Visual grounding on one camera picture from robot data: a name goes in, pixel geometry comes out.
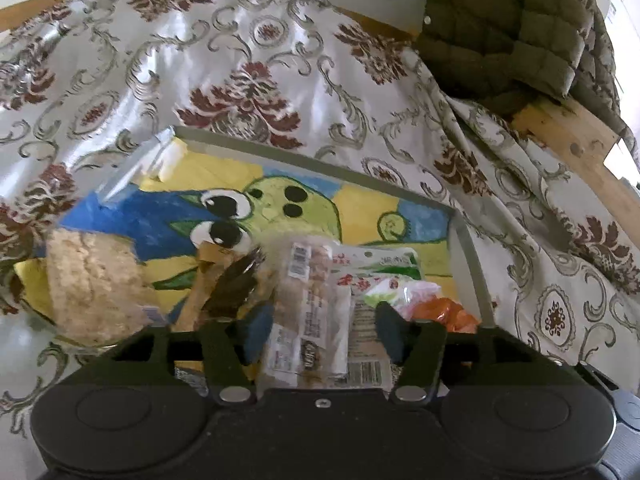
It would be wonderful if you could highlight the floral blanket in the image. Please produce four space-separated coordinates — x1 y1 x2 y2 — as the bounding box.
0 0 640 441

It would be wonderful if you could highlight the grey tray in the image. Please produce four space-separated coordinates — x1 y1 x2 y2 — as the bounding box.
10 125 496 356

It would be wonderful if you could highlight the white green-print snack packet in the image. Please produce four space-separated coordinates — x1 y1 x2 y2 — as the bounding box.
330 247 423 391

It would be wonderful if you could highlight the bird drawing paper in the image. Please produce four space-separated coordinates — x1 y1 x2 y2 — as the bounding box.
15 140 453 321

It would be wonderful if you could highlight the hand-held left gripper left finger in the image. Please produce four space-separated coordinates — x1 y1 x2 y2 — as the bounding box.
107 305 274 406

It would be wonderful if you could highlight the olive quilted jacket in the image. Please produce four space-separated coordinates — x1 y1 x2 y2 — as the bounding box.
415 0 631 116

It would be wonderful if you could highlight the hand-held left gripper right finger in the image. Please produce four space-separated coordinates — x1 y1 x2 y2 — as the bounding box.
374 302 538 406

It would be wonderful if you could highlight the raw wooden plank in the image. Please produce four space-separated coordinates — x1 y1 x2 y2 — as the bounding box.
510 95 640 186

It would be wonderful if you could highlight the pale green pink packet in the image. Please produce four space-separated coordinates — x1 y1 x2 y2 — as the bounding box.
362 280 441 321

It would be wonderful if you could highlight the orange snack packet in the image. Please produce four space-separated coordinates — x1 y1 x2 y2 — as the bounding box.
410 297 483 333

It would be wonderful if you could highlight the gold wrapper candy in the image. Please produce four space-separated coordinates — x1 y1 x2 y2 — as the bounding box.
175 242 273 333

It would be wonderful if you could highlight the clear nut bar packet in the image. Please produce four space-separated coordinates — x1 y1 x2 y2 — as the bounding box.
260 240 353 391

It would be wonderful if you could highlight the rice cracker packet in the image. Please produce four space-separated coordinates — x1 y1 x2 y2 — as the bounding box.
45 227 166 348

